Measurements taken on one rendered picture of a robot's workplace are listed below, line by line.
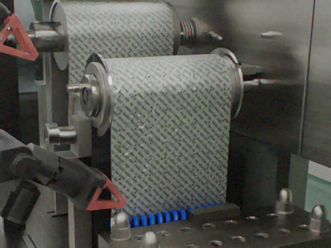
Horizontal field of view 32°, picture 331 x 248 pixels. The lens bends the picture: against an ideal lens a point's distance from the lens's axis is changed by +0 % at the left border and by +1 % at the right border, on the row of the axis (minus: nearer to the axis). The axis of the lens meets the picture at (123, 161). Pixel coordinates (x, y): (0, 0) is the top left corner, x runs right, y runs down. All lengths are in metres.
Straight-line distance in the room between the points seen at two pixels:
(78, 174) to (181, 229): 0.21
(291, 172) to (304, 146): 0.32
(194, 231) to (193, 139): 0.17
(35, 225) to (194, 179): 0.45
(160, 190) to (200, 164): 0.09
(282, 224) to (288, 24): 0.36
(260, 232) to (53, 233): 0.51
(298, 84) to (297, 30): 0.09
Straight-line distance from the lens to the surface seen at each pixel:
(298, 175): 1.41
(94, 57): 1.03
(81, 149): 1.06
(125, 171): 1.02
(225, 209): 1.07
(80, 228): 1.12
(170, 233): 1.00
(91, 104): 1.00
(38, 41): 1.22
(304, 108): 1.07
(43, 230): 1.35
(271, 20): 1.14
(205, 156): 1.09
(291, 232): 1.04
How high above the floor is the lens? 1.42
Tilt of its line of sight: 16 degrees down
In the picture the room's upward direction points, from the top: straight up
